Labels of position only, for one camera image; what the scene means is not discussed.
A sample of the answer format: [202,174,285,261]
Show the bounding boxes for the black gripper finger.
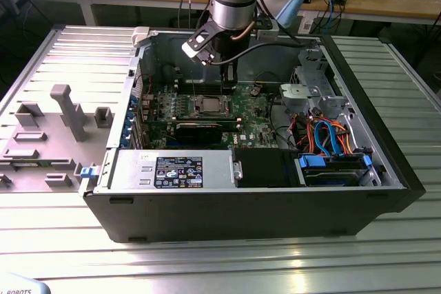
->
[220,61,239,96]

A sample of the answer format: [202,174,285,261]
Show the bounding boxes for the silver CPU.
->
[201,97,227,113]

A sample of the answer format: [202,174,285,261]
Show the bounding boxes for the green motherboard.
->
[137,82,280,150]

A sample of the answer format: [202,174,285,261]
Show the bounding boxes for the black graphics card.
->
[146,116,242,145]

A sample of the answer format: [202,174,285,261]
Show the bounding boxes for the silver drive cage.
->
[279,83,347,116]

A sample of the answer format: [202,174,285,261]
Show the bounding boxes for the black fan shroud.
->
[232,147,299,188]

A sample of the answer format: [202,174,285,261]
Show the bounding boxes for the hard disk in blue carrier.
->
[298,153,373,187]

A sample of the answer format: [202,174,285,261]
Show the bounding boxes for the grey power supply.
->
[115,149,235,190]

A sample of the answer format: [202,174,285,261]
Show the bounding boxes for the black open PC case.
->
[82,27,427,244]

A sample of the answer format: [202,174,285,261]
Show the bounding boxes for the blue case latch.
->
[79,166,99,180]

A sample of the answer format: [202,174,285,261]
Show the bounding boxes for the grey parts rack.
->
[0,83,114,193]

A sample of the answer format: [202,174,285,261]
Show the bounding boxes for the black camera cable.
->
[209,41,306,66]

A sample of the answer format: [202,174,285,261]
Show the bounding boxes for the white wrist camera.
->
[181,21,216,66]

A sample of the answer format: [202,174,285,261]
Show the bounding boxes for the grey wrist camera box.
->
[256,28,280,39]

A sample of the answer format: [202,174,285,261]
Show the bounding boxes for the black power cable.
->
[267,92,294,150]

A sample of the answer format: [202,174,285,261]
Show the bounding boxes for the red wire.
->
[135,72,153,97]

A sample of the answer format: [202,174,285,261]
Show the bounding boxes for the blue wire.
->
[314,120,342,156]

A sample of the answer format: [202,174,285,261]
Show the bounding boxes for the blue cable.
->
[326,0,338,33]

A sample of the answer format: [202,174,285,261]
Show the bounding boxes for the orange wire bundle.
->
[292,114,356,156]

